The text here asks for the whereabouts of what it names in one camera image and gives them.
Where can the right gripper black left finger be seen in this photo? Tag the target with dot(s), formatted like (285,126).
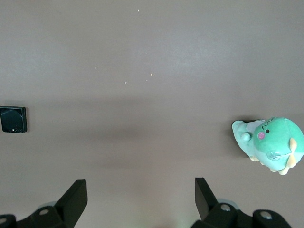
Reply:
(69,202)

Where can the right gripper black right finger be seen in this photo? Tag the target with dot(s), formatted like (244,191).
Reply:
(206,202)

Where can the black flip phone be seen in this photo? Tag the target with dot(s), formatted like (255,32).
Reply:
(12,118)

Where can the green dinosaur plush toy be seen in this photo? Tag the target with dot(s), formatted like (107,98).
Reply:
(273,137)

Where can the brown table cover mat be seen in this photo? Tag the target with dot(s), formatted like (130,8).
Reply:
(142,118)

